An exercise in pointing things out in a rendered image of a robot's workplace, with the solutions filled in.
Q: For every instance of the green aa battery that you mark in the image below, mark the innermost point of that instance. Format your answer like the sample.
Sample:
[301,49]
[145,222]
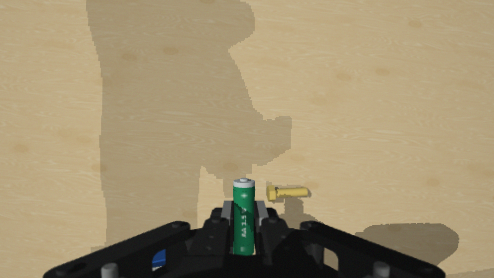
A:
[244,197]

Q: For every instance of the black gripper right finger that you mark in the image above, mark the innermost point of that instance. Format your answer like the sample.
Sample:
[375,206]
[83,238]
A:
[357,257]

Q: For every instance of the blue three-compartment bin rack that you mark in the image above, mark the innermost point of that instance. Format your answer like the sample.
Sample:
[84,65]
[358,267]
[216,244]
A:
[159,259]

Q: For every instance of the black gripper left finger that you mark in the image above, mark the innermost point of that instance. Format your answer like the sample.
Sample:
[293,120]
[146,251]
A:
[195,250]

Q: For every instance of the yellow hex-head bolt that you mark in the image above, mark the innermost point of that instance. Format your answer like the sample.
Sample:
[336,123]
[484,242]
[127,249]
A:
[273,193]

